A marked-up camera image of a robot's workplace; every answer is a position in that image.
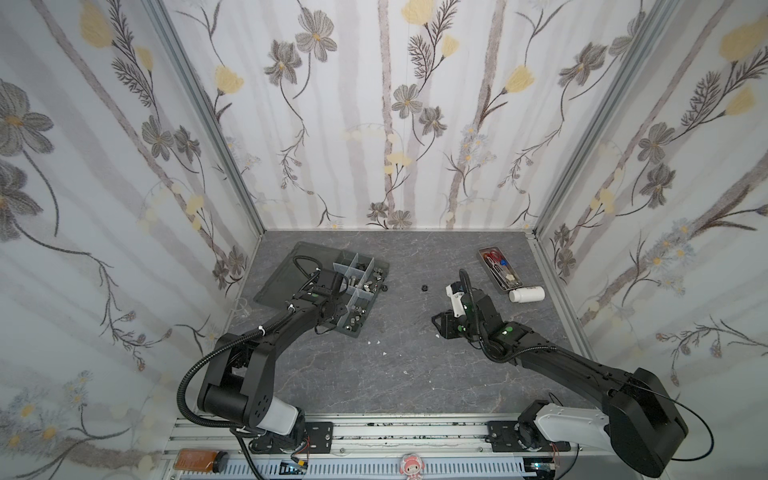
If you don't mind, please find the pink doll figure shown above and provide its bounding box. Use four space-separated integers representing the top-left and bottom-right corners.
399 453 425 480

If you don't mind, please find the white plastic bottle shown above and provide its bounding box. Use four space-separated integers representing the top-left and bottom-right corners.
508 286 546 303

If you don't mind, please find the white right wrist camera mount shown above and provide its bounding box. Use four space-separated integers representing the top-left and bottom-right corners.
445 282 466 318

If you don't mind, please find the grey metal tool tray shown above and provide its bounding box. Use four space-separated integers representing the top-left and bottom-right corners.
478 247 523 293

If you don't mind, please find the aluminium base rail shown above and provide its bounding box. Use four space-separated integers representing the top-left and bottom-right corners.
161 412 667 480

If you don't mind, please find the orange brown board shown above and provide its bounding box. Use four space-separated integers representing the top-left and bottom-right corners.
173 448 230 473

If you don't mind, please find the black corrugated cable left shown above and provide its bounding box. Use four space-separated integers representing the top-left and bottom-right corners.
176 254 325 480

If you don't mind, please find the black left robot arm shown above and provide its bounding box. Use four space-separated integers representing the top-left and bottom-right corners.
176 263 349 450

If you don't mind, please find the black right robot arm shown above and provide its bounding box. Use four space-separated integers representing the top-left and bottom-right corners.
431 270 689 478

